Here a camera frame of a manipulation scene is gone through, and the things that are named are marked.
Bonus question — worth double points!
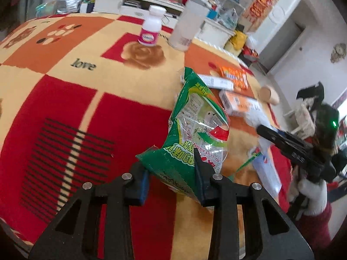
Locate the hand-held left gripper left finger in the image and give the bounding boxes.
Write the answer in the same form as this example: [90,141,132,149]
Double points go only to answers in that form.
[28,161,151,260]

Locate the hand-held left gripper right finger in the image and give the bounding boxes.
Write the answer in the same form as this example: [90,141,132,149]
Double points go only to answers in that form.
[194,154,315,260]

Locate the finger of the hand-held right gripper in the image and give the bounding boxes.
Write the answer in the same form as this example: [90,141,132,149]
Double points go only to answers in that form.
[277,129,308,145]
[256,124,294,152]

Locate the green torn wrapper piece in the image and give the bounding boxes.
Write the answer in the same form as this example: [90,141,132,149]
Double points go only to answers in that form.
[235,152,262,172]

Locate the brown paper cup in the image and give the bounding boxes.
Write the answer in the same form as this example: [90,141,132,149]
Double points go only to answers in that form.
[257,85,280,105]

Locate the white blue packet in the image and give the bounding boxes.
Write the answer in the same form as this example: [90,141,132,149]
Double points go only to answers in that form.
[251,138,282,198]

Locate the orange white medicine box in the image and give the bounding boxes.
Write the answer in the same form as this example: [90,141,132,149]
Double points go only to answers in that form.
[218,90,262,115]

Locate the long white medicine box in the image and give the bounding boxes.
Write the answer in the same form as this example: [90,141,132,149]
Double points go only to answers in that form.
[196,73,234,90]

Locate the green snack wrapper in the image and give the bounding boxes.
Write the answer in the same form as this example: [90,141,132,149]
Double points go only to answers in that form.
[135,66,231,203]

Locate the white chair with lace cover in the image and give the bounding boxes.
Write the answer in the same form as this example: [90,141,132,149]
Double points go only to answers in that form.
[291,97,318,138]

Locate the black jacket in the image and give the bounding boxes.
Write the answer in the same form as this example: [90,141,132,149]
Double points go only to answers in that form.
[296,82,324,106]

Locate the orange snack wrapper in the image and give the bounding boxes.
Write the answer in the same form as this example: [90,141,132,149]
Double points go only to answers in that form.
[219,65,248,90]

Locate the red gift bag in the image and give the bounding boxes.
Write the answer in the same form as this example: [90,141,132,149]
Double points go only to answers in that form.
[241,45,259,60]

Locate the yellow bag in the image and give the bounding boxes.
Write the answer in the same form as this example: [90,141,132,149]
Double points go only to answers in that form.
[229,30,248,50]

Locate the clear plastic bag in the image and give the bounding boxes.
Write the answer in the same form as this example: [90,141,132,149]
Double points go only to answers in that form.
[218,8,239,30]

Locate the long red hanging decoration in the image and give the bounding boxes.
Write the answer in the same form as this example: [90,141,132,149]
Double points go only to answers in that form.
[248,0,274,19]

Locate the blue plastic basket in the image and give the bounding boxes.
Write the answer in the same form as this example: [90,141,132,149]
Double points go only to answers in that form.
[206,5,221,19]

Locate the white thermos bottle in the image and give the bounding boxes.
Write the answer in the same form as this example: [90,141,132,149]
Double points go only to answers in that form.
[169,0,210,51]

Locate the white pill bottle pink label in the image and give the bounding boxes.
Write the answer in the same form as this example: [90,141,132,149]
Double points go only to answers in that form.
[138,5,166,46]

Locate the white television cabinet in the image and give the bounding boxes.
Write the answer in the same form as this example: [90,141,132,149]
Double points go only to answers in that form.
[93,0,236,49]

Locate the silver foil bag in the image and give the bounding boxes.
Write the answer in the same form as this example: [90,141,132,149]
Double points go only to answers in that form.
[56,0,82,14]

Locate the ornate wall clock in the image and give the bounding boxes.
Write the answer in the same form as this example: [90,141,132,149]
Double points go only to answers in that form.
[330,43,347,64]

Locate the white round wall ornament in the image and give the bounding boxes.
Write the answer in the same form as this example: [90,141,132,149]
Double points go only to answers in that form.
[271,5,288,25]

